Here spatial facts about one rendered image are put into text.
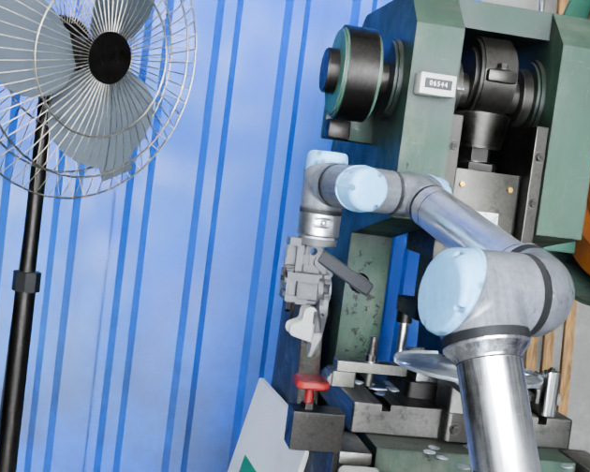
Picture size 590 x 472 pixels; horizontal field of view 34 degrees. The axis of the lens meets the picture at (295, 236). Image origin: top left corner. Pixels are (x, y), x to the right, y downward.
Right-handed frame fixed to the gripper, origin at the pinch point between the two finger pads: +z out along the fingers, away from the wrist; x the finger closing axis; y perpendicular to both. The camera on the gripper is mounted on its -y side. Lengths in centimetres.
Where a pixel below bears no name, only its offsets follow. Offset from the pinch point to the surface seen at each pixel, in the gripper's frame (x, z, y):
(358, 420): -7.7, 14.1, -11.9
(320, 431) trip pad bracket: 3.3, 13.8, -2.4
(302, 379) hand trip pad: 2.8, 5.0, 2.1
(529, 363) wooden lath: -113, 19, -93
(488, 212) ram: -14.2, -28.1, -34.4
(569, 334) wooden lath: -115, 9, -106
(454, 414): -4.8, 10.7, -29.7
